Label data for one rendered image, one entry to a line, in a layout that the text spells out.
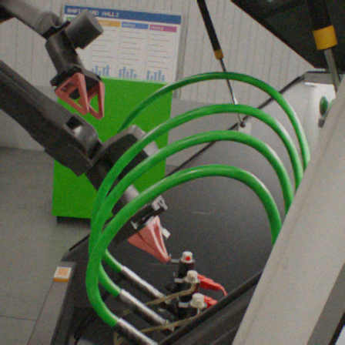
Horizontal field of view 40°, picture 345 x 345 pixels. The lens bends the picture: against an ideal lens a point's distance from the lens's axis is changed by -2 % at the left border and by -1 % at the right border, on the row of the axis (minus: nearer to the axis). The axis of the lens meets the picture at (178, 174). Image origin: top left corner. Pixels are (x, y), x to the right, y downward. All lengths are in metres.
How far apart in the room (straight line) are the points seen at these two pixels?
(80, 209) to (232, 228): 3.18
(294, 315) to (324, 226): 0.07
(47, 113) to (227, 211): 0.54
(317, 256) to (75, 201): 3.93
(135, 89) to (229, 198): 3.00
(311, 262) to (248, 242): 0.81
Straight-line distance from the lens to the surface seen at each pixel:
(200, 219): 1.15
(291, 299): 0.40
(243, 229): 1.17
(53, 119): 0.78
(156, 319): 0.70
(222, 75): 0.85
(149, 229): 0.79
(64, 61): 1.04
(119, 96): 4.08
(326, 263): 0.36
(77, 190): 4.23
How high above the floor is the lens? 1.42
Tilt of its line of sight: 12 degrees down
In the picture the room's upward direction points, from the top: 6 degrees clockwise
